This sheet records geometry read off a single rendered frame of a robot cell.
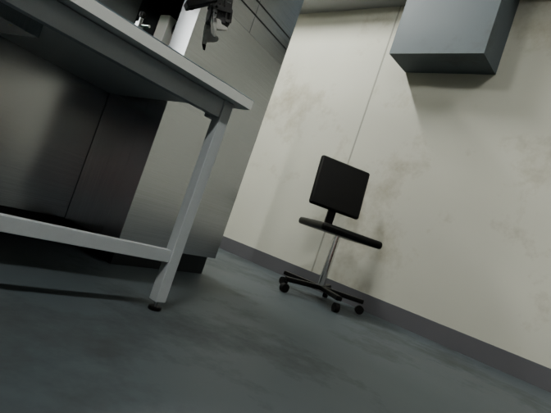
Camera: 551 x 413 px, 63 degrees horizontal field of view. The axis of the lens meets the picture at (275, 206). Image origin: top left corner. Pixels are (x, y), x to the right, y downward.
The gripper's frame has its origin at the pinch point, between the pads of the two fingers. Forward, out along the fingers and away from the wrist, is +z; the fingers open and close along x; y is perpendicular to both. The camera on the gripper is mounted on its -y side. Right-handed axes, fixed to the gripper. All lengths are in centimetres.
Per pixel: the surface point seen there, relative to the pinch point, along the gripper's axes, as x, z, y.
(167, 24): 59, -26, -7
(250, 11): 44, -38, 29
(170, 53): -38.6, 19.8, -17.9
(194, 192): -21, 56, -2
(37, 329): -53, 92, -41
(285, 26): 62, -45, 55
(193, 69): -34.9, 21.3, -10.7
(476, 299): 45, 96, 199
